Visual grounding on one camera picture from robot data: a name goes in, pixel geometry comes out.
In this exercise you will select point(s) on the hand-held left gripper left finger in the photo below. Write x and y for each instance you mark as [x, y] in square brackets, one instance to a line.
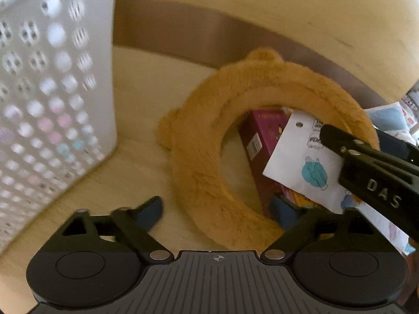
[151, 210]

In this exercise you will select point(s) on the purple cardboard box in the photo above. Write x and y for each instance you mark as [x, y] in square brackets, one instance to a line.
[258, 130]

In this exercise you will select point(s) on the white packet with blue drawings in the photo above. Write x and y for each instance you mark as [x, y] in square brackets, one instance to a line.
[294, 163]

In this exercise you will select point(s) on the white printed packet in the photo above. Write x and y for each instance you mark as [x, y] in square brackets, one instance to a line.
[413, 104]

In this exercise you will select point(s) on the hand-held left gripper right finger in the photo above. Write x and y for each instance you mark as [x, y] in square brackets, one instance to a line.
[282, 214]

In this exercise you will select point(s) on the wooden desktop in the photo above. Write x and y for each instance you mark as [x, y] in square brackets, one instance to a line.
[137, 170]

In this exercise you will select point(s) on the blue face mask packet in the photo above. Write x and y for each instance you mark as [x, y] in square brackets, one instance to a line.
[386, 114]

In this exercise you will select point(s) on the dark blue office chair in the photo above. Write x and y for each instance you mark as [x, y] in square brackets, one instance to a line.
[392, 144]

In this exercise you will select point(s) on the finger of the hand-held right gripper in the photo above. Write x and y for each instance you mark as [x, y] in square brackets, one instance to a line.
[337, 137]

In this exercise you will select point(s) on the white perforated plastic basket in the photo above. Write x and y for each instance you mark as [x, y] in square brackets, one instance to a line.
[55, 111]

